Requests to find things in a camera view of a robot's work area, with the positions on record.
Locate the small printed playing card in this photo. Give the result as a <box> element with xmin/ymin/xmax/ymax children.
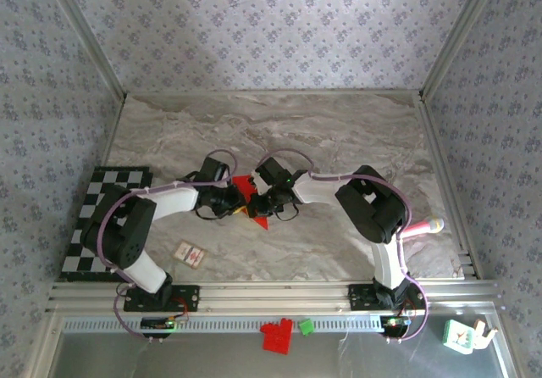
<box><xmin>172</xmin><ymin>240</ymin><xmax>207</xmax><ymax>271</ymax></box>

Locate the aluminium frame post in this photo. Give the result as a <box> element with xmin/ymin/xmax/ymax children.
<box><xmin>41</xmin><ymin>0</ymin><xmax>129</xmax><ymax>102</ymax></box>
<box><xmin>418</xmin><ymin>0</ymin><xmax>506</xmax><ymax>103</ymax></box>

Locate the beige wooden toy piece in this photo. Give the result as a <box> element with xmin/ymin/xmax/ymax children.
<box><xmin>472</xmin><ymin>319</ymin><xmax>499</xmax><ymax>352</ymax></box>

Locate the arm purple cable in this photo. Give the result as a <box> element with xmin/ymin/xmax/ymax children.
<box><xmin>97</xmin><ymin>148</ymin><xmax>238</xmax><ymax>344</ymax></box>
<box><xmin>257</xmin><ymin>148</ymin><xmax>429</xmax><ymax>344</ymax></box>

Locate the aluminium table side rail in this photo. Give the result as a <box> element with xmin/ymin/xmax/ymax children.
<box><xmin>417</xmin><ymin>96</ymin><xmax>484</xmax><ymax>281</ymax></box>
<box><xmin>99</xmin><ymin>93</ymin><xmax>129</xmax><ymax>170</ymax></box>

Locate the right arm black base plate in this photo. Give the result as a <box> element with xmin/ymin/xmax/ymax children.
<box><xmin>347</xmin><ymin>283</ymin><xmax>427</xmax><ymax>311</ymax></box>

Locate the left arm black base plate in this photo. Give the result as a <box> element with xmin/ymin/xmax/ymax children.
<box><xmin>123</xmin><ymin>284</ymin><xmax>201</xmax><ymax>314</ymax></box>

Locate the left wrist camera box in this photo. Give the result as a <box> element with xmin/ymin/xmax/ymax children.
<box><xmin>198</xmin><ymin>156</ymin><xmax>232</xmax><ymax>184</ymax></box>

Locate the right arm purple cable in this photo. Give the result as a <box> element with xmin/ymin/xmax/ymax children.
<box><xmin>257</xmin><ymin>148</ymin><xmax>429</xmax><ymax>344</ymax></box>

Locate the aluminium front rail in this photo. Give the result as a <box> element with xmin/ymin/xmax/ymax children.
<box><xmin>45</xmin><ymin>279</ymin><xmax>505</xmax><ymax>314</ymax></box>

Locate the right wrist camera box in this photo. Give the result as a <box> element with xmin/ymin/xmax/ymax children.
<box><xmin>252</xmin><ymin>157</ymin><xmax>293</xmax><ymax>195</ymax></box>

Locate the grey slotted cable duct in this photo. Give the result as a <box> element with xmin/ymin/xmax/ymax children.
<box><xmin>61</xmin><ymin>314</ymin><xmax>384</xmax><ymax>335</ymax></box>

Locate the black white checkerboard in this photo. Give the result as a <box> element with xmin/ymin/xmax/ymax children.
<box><xmin>60</xmin><ymin>164</ymin><xmax>156</xmax><ymax>284</ymax></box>

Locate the steel sheet shelf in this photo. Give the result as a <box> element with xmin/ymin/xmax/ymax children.
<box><xmin>53</xmin><ymin>331</ymin><xmax>516</xmax><ymax>378</ymax></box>

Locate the red toy brick stack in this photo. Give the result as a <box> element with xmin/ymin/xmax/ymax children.
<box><xmin>259</xmin><ymin>317</ymin><xmax>294</xmax><ymax>356</ymax></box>

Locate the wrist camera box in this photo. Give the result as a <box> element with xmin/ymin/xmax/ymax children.
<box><xmin>252</xmin><ymin>157</ymin><xmax>293</xmax><ymax>195</ymax></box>
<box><xmin>198</xmin><ymin>156</ymin><xmax>232</xmax><ymax>184</ymax></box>

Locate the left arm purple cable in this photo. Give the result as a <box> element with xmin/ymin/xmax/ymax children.
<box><xmin>97</xmin><ymin>148</ymin><xmax>238</xmax><ymax>344</ymax></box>

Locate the red paper sheet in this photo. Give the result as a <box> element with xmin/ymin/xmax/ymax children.
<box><xmin>231</xmin><ymin>175</ymin><xmax>271</xmax><ymax>231</ymax></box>

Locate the white green toy clock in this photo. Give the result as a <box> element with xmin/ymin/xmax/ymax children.
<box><xmin>442</xmin><ymin>319</ymin><xmax>478</xmax><ymax>356</ymax></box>

